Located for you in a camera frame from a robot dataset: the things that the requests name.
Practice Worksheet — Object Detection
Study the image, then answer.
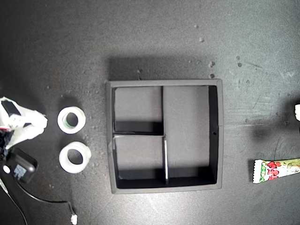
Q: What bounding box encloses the black tray with wells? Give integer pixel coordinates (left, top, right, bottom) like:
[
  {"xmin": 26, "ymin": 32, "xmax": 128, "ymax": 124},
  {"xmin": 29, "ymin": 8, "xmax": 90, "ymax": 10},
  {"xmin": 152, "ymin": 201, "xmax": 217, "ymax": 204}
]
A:
[{"xmin": 105, "ymin": 79, "xmax": 223, "ymax": 195}]

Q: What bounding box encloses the black camera box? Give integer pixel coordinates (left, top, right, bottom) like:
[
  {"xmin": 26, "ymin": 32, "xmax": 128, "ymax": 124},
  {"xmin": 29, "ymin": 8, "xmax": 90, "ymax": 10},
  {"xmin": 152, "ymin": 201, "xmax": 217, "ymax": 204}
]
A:
[{"xmin": 2, "ymin": 147, "xmax": 38, "ymax": 185}]

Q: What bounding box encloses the snack bar printed wrapper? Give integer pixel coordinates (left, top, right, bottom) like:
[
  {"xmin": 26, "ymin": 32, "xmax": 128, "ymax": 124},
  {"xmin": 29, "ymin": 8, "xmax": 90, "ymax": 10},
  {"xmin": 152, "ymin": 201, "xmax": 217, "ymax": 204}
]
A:
[{"xmin": 252, "ymin": 158, "xmax": 300, "ymax": 184}]

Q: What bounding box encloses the thin black cable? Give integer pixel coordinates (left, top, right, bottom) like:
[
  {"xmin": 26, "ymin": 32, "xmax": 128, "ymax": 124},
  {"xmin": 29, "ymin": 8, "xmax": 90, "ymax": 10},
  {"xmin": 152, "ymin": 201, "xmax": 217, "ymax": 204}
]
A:
[{"xmin": 0, "ymin": 179, "xmax": 27, "ymax": 225}]

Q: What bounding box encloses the white tape roll green core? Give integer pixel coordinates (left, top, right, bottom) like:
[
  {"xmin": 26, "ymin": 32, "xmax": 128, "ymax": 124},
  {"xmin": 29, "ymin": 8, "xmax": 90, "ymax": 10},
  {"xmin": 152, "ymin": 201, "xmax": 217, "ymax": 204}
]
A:
[{"xmin": 57, "ymin": 105, "xmax": 86, "ymax": 135}]

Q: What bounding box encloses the black cable white plug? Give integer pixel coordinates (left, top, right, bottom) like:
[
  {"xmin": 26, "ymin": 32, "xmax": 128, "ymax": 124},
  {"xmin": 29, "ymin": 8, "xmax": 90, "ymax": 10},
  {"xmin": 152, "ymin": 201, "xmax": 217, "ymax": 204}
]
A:
[{"xmin": 15, "ymin": 181, "xmax": 78, "ymax": 225}]

